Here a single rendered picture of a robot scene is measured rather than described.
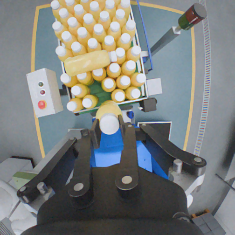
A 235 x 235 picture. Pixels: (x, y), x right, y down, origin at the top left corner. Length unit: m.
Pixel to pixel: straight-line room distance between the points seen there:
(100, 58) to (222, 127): 2.70
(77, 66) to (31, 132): 1.77
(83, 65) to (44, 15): 1.85
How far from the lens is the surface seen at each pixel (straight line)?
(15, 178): 0.96
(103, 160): 0.40
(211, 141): 2.71
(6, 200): 0.77
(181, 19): 0.55
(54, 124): 1.82
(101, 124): 0.21
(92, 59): 0.42
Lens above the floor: 1.55
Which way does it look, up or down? 77 degrees down
